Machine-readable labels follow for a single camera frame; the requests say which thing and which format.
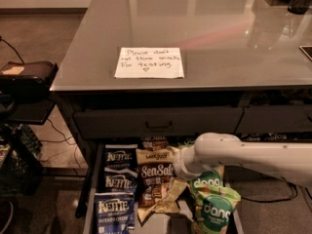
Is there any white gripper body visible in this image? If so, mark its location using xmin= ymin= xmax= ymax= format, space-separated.
xmin=173 ymin=146 xmax=204 ymax=180

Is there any brown Sea Salt chip bag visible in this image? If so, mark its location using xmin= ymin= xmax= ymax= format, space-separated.
xmin=136 ymin=149 xmax=187 ymax=222

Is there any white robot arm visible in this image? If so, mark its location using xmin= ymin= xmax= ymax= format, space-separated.
xmin=173 ymin=133 xmax=312 ymax=187

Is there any green Dang chip bag back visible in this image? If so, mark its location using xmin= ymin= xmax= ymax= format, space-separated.
xmin=177 ymin=136 xmax=196 ymax=146

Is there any green dang chip bag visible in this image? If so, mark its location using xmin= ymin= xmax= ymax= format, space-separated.
xmin=189 ymin=166 xmax=224 ymax=193
xmin=191 ymin=183 xmax=241 ymax=234
xmin=177 ymin=136 xmax=196 ymax=146

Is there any green Dang chip bag middle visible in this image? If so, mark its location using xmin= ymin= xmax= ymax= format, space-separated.
xmin=189 ymin=166 xmax=224 ymax=193

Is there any brown chip bag behind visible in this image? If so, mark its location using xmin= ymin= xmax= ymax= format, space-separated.
xmin=141 ymin=136 xmax=169 ymax=151

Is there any green Dang chip bag front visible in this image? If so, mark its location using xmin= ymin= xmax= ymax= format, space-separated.
xmin=191 ymin=183 xmax=241 ymax=234

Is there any open middle drawer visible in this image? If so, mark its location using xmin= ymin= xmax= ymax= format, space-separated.
xmin=82 ymin=138 xmax=245 ymax=234

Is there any blue Kettle chip bag middle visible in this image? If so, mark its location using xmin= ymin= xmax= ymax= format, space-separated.
xmin=104 ymin=168 xmax=137 ymax=193

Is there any blue kettle chip bag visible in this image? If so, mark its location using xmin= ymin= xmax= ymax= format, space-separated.
xmin=104 ymin=144 xmax=137 ymax=171
xmin=94 ymin=192 xmax=134 ymax=234
xmin=104 ymin=168 xmax=137 ymax=193

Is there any blue Kettle chip bag back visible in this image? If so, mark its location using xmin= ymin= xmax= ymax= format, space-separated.
xmin=104 ymin=144 xmax=137 ymax=171

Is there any blue Kettle chip bag front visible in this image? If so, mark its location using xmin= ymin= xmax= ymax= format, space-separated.
xmin=94 ymin=192 xmax=134 ymax=234

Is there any top left drawer front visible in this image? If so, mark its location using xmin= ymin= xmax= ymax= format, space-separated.
xmin=74 ymin=106 xmax=243 ymax=139

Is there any dark snack bags right drawer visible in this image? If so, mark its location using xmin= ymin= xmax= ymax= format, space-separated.
xmin=239 ymin=132 xmax=312 ymax=142

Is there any dark cabinet with drawers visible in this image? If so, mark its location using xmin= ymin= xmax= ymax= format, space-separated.
xmin=50 ymin=0 xmax=312 ymax=234

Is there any white handwritten paper note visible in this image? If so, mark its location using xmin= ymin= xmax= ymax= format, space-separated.
xmin=114 ymin=47 xmax=184 ymax=79

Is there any black office chair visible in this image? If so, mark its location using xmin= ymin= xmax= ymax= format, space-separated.
xmin=0 ymin=61 xmax=59 ymax=125

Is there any black floor cable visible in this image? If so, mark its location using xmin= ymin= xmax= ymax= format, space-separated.
xmin=241 ymin=179 xmax=312 ymax=213

